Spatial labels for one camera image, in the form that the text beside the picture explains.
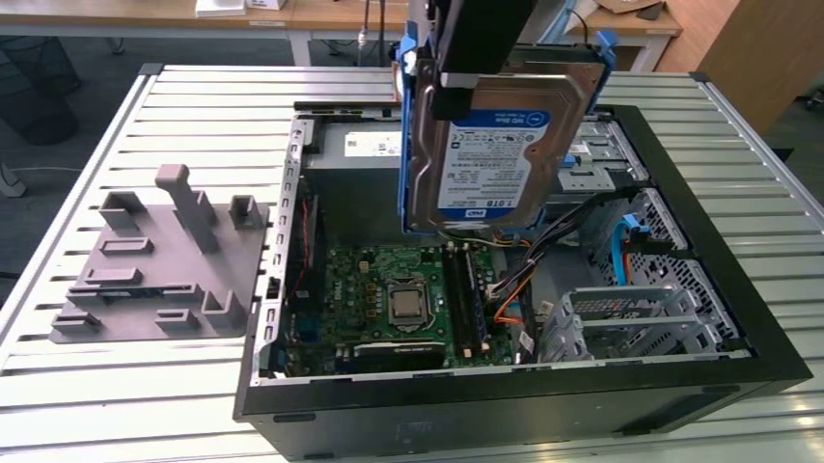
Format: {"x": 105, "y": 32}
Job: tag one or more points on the hard disk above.
{"x": 496, "y": 164}

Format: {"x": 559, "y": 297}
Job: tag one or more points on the cardboard box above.
{"x": 624, "y": 6}

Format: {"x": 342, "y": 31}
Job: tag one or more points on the small white box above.
{"x": 265, "y": 4}

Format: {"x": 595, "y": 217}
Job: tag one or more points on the metal optical drive cage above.
{"x": 592, "y": 181}

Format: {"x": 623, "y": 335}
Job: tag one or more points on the grey power supply unit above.
{"x": 355, "y": 202}

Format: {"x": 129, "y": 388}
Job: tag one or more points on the wooden cabinet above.
{"x": 761, "y": 48}

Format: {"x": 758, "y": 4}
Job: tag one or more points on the green motherboard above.
{"x": 387, "y": 260}

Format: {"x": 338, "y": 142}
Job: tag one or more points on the wooden desk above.
{"x": 161, "y": 17}

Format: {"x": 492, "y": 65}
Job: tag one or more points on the RAM stick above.
{"x": 476, "y": 299}

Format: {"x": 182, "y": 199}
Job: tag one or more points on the silver CPU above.
{"x": 405, "y": 304}

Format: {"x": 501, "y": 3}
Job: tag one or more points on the black graphics card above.
{"x": 400, "y": 357}

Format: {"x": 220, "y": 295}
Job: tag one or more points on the grey parts rack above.
{"x": 168, "y": 270}

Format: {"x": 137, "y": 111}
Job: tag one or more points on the black mesh waste bin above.
{"x": 39, "y": 87}

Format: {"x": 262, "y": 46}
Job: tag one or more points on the grey stand foot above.
{"x": 13, "y": 185}

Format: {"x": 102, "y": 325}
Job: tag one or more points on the black PC case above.
{"x": 451, "y": 419}

